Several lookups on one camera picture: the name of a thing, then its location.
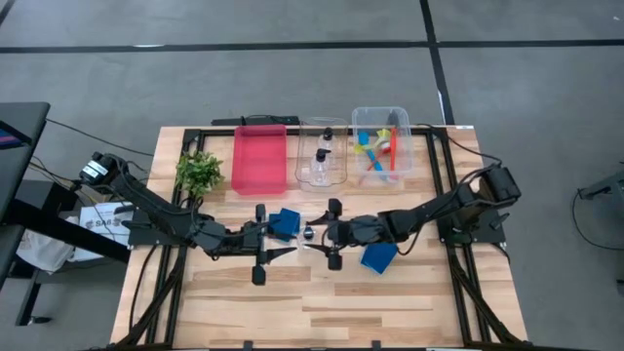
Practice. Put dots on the white plastic bag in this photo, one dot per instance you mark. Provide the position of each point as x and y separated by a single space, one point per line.
44 251

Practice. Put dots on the white printed paper sheet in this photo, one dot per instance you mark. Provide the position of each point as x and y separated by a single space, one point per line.
97 224

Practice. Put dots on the green plant in white pot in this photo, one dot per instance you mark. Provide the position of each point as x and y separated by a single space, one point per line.
200 170

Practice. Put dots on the lit laptop screen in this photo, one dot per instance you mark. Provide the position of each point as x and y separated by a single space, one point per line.
7 139

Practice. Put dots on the clear rectangular container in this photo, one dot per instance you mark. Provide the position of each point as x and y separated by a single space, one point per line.
304 146

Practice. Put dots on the green dish brush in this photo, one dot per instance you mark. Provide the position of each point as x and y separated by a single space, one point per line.
373 142

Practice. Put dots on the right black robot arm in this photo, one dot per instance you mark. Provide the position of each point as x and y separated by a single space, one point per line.
439 209

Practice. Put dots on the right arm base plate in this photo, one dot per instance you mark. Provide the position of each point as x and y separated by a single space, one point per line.
487 234

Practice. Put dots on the black metal table frame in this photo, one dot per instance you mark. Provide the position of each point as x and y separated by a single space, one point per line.
219 131

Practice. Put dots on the pink plastic bin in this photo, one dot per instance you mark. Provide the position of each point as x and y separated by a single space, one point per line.
258 161

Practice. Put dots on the blue dish brush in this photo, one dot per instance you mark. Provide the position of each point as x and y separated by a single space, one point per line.
373 158

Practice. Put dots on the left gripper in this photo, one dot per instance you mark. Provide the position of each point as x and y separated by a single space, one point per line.
239 239

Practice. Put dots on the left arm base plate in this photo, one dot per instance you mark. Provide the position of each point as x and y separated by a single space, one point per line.
141 234

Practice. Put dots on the clear plastic storage bin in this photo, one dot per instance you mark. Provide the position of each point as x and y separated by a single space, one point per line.
363 119

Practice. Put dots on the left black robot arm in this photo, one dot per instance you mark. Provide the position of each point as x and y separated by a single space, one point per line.
146 202

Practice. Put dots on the black desk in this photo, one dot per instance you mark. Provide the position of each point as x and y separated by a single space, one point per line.
24 161

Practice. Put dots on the black table edge clamp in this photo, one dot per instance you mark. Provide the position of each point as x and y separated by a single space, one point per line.
376 345
248 345

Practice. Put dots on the clear soap bottle black pump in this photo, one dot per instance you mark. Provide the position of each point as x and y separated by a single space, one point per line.
326 139
320 168
308 233

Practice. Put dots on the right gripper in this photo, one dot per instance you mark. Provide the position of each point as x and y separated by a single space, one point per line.
361 231

